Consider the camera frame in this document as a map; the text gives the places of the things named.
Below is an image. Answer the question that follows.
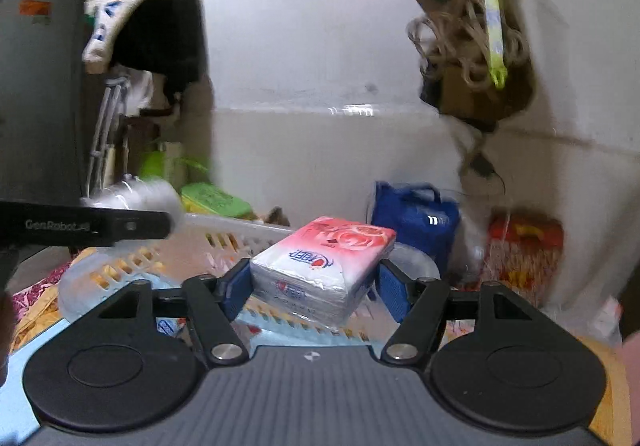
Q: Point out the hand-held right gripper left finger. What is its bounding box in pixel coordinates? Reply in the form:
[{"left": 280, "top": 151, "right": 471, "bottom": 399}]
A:
[{"left": 96, "top": 258, "right": 252, "bottom": 369}]

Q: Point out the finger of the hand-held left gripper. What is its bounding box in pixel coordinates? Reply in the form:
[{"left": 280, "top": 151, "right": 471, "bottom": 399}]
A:
[{"left": 114, "top": 208, "right": 174, "bottom": 244}]

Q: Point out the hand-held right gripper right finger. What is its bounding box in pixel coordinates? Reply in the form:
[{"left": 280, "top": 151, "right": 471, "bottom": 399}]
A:
[{"left": 376, "top": 258, "right": 534, "bottom": 369}]

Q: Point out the clear plastic bag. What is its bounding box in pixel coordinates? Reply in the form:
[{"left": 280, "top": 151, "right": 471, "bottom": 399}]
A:
[{"left": 80, "top": 178, "right": 184, "bottom": 228}]

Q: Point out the white slotted plastic basket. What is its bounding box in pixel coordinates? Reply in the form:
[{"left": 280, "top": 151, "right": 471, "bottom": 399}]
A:
[{"left": 59, "top": 212, "right": 441, "bottom": 347}]

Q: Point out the pink tissue pack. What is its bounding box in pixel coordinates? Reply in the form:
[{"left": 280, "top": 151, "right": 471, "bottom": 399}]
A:
[{"left": 249, "top": 215, "right": 398, "bottom": 327}]

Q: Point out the clear plastic lid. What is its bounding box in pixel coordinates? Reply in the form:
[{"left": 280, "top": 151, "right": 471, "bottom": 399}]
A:
[{"left": 392, "top": 243, "right": 442, "bottom": 283}]

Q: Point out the light green bag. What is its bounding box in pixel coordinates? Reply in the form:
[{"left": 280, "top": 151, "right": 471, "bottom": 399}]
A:
[{"left": 139, "top": 140, "right": 213, "bottom": 183}]

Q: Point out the blue tote bag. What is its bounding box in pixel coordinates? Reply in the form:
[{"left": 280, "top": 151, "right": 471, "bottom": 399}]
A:
[{"left": 369, "top": 181, "right": 462, "bottom": 278}]

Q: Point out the floral cloth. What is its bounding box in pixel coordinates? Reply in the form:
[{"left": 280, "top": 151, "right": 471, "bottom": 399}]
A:
[{"left": 9, "top": 264, "right": 77, "bottom": 353}]

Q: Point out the grey cabinet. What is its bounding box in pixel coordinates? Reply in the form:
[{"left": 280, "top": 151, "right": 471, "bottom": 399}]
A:
[{"left": 0, "top": 0, "right": 91, "bottom": 207}]

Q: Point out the red and yellow printed bag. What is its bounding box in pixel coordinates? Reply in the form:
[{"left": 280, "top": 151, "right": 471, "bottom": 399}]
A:
[{"left": 481, "top": 212, "right": 567, "bottom": 308}]

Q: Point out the black hanging cloth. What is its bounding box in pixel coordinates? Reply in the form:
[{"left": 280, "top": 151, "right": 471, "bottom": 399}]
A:
[{"left": 111, "top": 0, "right": 210, "bottom": 98}]

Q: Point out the white plastic bag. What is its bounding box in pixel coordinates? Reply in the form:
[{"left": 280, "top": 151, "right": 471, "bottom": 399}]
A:
[{"left": 544, "top": 295, "right": 625, "bottom": 348}]

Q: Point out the brown hanging bag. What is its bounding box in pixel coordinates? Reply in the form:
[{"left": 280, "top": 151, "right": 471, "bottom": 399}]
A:
[{"left": 419, "top": 64, "right": 537, "bottom": 133}]

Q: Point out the yellow-green strap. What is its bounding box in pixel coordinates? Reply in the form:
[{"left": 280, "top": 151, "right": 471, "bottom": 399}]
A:
[{"left": 466, "top": 0, "right": 510, "bottom": 90}]

